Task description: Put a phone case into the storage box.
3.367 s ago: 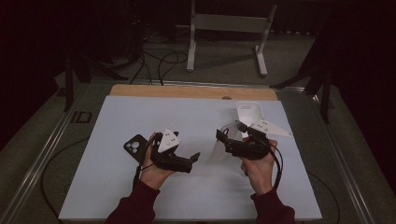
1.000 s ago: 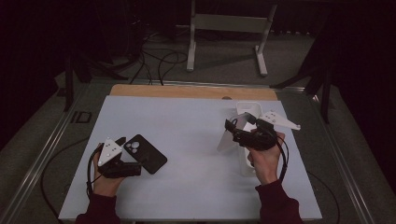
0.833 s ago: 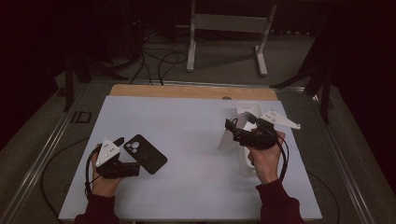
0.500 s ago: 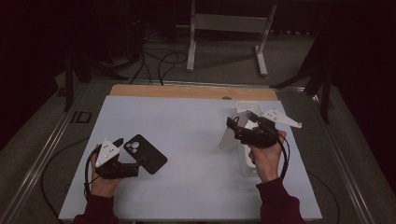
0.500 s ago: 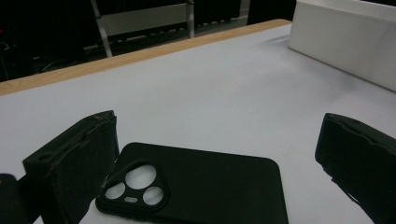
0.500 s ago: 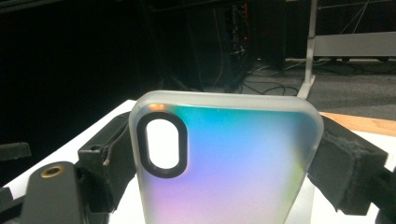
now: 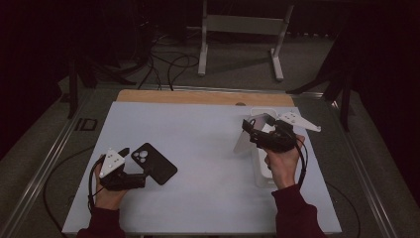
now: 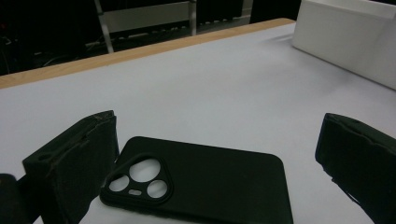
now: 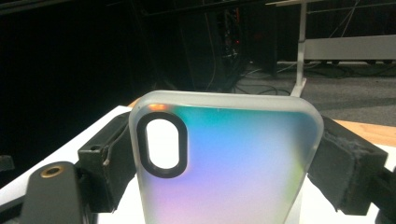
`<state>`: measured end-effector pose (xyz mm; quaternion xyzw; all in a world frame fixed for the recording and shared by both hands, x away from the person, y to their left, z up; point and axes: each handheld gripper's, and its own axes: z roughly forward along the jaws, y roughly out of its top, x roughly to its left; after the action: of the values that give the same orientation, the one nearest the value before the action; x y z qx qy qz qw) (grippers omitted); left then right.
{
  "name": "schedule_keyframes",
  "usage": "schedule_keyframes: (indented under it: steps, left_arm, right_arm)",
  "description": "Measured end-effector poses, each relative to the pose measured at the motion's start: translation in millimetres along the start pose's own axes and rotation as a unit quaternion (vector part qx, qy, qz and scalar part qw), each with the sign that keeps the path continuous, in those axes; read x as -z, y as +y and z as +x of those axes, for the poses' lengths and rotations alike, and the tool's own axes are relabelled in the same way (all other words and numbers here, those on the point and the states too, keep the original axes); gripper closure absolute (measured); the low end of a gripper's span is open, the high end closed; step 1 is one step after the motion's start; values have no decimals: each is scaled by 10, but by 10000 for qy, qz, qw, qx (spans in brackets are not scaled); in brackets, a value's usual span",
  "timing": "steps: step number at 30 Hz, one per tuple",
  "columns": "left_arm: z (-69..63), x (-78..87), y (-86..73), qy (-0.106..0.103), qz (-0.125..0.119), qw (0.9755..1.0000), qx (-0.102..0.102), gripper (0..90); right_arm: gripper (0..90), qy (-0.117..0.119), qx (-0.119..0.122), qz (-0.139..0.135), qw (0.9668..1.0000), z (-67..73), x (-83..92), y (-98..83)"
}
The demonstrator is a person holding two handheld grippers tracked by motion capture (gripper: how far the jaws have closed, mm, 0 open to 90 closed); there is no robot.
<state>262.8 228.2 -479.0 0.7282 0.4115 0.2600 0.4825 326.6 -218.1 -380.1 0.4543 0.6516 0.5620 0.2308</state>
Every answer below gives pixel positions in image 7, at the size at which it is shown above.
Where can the person's left hand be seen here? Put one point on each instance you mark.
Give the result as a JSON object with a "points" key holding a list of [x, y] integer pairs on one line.
{"points": [[109, 196]]}

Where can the white metal stand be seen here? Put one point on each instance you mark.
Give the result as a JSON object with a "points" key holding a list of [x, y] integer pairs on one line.
{"points": [[242, 24]]}

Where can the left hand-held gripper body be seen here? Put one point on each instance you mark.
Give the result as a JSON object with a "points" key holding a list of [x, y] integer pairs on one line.
{"points": [[114, 172]]}

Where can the person's right hand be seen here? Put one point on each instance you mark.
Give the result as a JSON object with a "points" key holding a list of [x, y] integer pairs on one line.
{"points": [[284, 165]]}

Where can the black tripod stand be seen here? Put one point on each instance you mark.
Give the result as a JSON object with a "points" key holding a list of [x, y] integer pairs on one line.
{"points": [[333, 82], [89, 76]]}

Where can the pale blue table mat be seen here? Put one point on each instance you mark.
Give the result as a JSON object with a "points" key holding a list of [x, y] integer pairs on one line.
{"points": [[198, 158]]}

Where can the black phone case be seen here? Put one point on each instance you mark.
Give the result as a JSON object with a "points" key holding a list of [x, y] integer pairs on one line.
{"points": [[155, 163]]}

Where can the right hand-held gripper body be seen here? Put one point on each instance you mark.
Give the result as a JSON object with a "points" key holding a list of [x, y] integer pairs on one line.
{"points": [[280, 137]]}

